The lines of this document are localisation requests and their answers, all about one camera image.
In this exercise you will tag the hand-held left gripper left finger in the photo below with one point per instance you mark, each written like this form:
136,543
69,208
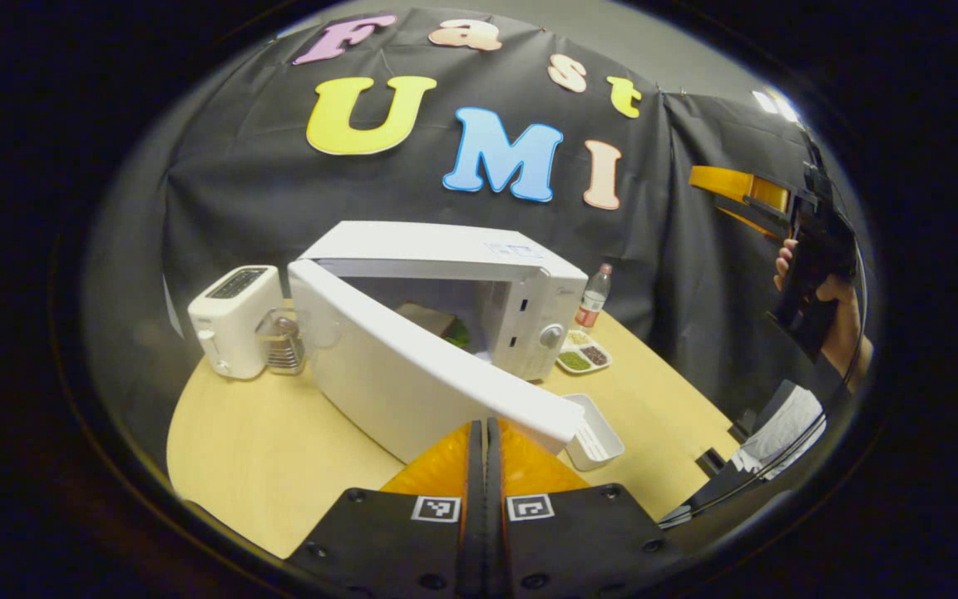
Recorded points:
472,516

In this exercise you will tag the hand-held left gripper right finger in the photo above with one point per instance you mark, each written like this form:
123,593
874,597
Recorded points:
494,516

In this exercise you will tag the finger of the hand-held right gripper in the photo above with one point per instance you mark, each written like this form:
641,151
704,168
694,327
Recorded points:
766,220
728,179

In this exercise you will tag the white microwave oven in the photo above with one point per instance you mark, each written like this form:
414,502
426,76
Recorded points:
396,374

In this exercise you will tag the toast sandwich with lettuce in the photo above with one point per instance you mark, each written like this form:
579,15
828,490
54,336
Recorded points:
429,320

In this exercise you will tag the black tripod stand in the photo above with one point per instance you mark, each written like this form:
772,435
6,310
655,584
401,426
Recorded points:
812,154

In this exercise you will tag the white rectangular tray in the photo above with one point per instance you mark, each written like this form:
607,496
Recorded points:
599,441

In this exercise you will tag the white crumpled cloth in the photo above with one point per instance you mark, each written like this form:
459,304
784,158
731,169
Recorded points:
782,428

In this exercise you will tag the white divided dish of beans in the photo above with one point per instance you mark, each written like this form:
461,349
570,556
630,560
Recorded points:
583,358

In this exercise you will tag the plastic bottle with red label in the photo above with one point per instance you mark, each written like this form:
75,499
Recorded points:
591,304

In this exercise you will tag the dark chair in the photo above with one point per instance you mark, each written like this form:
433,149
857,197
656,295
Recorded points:
720,491

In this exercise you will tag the brown utensil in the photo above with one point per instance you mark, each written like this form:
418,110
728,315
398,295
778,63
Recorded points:
286,327

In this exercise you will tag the white toaster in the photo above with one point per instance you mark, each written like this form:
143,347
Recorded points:
229,324

